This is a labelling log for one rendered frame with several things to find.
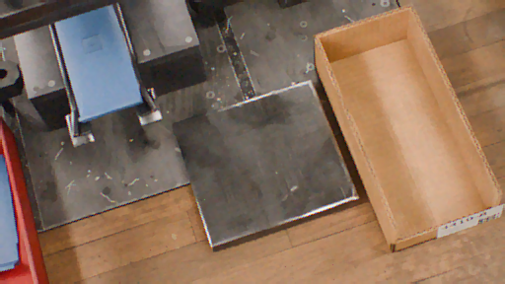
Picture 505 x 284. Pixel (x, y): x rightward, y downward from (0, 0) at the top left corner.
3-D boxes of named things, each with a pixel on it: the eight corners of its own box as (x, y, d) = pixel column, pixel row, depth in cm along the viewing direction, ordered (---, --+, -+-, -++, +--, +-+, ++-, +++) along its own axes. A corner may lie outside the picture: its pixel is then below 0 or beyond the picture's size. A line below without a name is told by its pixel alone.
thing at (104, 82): (85, 133, 107) (78, 120, 104) (54, 22, 114) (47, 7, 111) (146, 112, 108) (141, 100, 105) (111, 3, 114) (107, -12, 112)
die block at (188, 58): (48, 132, 117) (31, 103, 111) (32, 64, 122) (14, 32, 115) (208, 81, 118) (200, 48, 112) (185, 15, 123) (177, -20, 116)
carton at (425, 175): (391, 256, 108) (394, 231, 101) (315, 69, 119) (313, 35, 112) (499, 219, 109) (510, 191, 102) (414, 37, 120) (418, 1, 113)
